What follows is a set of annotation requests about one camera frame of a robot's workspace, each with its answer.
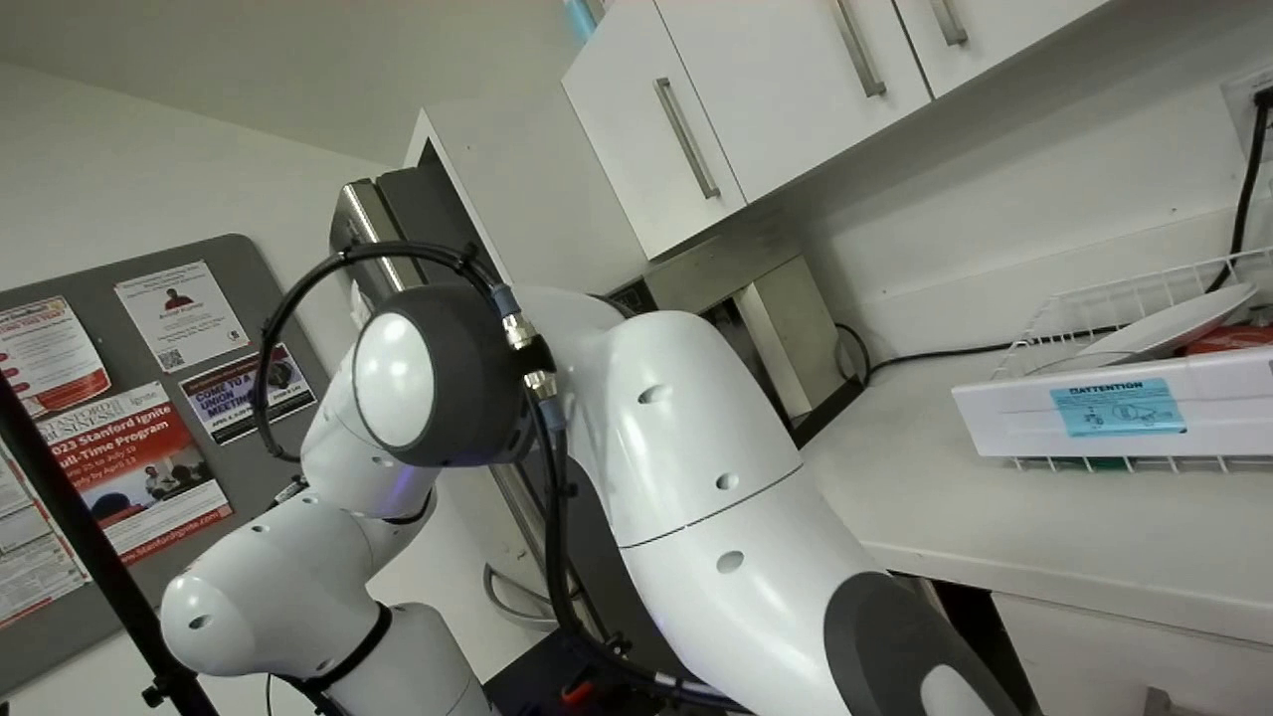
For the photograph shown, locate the white red text poster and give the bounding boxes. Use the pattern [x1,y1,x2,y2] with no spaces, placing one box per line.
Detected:
[0,435,90,638]

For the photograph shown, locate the black outlet cable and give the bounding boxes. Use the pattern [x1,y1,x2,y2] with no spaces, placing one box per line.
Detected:
[1202,83,1273,295]

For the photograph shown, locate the red plastic dish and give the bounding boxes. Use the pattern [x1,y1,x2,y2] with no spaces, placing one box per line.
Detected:
[1181,324,1273,358]

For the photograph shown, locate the large red white poster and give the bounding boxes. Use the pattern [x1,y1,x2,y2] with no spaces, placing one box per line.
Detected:
[35,377,237,571]

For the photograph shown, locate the teal item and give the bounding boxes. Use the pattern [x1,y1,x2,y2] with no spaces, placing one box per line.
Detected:
[553,0,607,44]

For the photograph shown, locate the white upper cabinet door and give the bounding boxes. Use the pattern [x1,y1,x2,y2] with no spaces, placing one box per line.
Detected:
[652,0,934,206]
[889,0,1104,99]
[562,0,754,262]

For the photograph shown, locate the black perforated table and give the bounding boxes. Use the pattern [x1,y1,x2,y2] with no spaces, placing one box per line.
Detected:
[480,622,720,716]

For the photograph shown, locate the white wire dish rack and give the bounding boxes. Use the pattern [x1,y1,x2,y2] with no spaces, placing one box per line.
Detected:
[997,248,1273,382]

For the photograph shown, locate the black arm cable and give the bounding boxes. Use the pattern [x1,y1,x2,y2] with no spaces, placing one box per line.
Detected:
[250,239,747,714]

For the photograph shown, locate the white tall side panel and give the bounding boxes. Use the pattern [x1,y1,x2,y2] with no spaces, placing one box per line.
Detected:
[400,91,656,315]

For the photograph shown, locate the black coffee maker cable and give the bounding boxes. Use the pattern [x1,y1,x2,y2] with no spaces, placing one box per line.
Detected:
[832,319,1018,389]

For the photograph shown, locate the white round plate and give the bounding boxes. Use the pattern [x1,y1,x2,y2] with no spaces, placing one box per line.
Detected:
[1088,280,1266,369]

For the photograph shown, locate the grey floor cable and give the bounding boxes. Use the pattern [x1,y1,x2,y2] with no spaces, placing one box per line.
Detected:
[476,560,570,629]

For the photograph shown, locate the white poster with portrait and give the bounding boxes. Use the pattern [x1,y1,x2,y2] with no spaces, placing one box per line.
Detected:
[112,259,254,377]

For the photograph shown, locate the white wall outlet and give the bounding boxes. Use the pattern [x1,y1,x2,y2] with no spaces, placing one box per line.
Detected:
[1217,64,1273,173]

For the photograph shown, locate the black tripod pole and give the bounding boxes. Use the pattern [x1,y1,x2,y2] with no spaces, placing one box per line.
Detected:
[0,374,224,716]

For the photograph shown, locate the dark photo poster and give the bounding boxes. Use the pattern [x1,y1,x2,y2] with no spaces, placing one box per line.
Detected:
[176,344,316,449]

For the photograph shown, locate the black coffee maker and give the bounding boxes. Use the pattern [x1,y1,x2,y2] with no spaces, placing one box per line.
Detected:
[643,250,872,442]

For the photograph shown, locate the white tray blue label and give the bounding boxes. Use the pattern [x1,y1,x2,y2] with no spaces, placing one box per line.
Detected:
[952,346,1273,476]

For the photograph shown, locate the grey notice board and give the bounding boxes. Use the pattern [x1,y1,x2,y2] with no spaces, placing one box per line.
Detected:
[0,230,332,701]

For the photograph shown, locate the red banner poster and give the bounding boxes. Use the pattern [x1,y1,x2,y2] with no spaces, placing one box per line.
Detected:
[0,292,115,422]

